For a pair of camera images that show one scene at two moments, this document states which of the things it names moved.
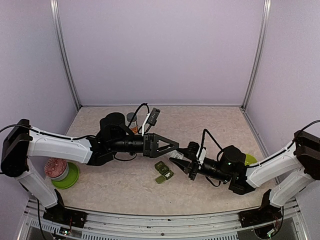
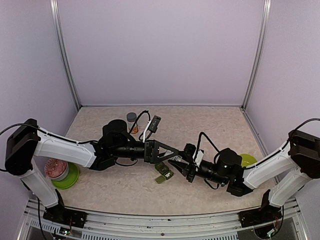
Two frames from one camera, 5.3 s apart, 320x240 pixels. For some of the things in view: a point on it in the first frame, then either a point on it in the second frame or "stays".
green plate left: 71,179 stays
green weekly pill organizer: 163,169 stays
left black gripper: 154,152 -> 154,158
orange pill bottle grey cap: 133,125 stays
